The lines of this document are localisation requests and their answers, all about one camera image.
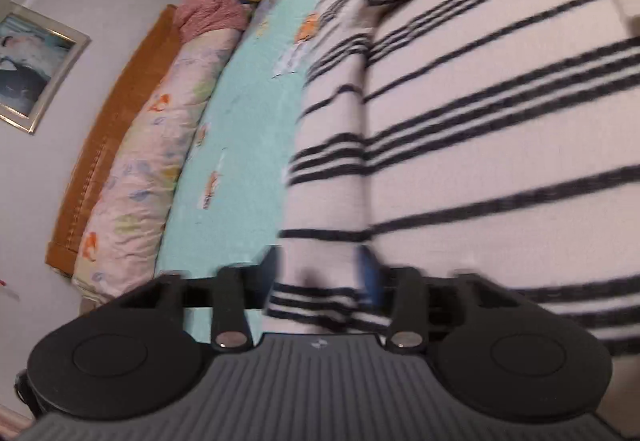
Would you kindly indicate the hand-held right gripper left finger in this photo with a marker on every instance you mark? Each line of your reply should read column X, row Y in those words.
column 270, row 271

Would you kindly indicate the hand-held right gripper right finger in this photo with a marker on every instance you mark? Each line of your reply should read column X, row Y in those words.
column 370, row 273

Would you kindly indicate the pink striped knit sweater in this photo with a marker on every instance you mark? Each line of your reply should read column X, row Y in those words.
column 475, row 121

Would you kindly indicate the floral pillow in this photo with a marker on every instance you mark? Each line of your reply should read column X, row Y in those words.
column 150, row 161

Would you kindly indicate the mint quilted bedspread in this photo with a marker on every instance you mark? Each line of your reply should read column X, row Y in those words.
column 250, row 96

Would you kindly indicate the wooden headboard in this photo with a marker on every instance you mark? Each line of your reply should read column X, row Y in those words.
column 100, row 161

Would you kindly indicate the red tassel ornament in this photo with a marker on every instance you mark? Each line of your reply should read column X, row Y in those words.
column 7, row 290

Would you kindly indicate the pink knitted blanket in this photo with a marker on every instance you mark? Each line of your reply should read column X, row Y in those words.
column 215, row 11

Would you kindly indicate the framed wall picture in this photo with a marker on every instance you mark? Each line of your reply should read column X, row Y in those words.
column 30, row 66

